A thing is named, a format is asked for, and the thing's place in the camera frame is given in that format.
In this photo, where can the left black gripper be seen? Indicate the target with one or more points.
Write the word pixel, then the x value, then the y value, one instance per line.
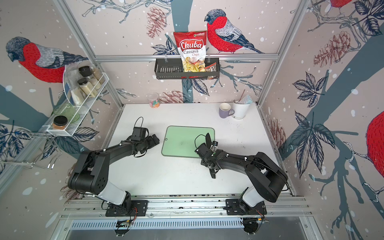
pixel 152 142

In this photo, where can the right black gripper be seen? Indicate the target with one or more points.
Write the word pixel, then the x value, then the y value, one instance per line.
pixel 202 162

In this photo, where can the black knife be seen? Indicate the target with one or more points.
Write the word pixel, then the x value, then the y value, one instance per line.
pixel 209 146

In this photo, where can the green cutting board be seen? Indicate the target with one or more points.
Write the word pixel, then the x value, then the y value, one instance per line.
pixel 181 141

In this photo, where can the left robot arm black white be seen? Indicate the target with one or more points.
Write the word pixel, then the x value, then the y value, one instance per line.
pixel 91 172

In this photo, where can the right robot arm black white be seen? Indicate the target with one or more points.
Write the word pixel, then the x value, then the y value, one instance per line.
pixel 267 178

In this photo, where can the clear jar with candies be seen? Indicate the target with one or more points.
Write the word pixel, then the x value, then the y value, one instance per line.
pixel 153 99

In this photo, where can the purple mug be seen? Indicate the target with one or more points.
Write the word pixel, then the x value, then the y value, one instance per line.
pixel 225 110

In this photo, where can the white utensil holder cup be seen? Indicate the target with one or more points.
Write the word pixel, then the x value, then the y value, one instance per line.
pixel 240 110

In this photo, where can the spice jar black lid front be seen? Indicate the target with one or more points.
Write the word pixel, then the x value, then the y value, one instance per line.
pixel 87 88

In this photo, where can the spice jar black lid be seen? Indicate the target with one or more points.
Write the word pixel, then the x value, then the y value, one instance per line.
pixel 87 88
pixel 87 73

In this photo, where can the green glass bowl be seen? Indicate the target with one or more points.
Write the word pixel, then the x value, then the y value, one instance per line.
pixel 67 110

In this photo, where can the clear acrylic spice shelf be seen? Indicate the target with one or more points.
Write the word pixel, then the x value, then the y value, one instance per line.
pixel 76 97

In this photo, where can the jar with orange contents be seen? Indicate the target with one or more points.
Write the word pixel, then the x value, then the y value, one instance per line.
pixel 60 123

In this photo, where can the small snack packet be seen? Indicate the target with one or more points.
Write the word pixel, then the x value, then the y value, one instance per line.
pixel 211 68

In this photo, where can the spice jar black lid back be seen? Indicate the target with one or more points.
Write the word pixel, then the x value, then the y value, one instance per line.
pixel 87 73

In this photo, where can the red cassava chips bag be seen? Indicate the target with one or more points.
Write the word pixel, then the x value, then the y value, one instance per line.
pixel 192 49

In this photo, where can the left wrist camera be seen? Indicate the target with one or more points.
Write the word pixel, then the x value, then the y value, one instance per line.
pixel 139 134

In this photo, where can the aluminium rail frame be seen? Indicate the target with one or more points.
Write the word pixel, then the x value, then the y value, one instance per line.
pixel 186 206

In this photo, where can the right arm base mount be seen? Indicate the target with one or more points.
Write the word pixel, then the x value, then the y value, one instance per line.
pixel 238 207

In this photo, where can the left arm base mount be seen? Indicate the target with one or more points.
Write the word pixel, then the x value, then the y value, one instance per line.
pixel 135 208

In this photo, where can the black wire basket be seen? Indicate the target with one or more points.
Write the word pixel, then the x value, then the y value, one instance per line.
pixel 172 69

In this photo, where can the metal wire rack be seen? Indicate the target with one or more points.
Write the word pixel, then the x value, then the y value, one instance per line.
pixel 29 150

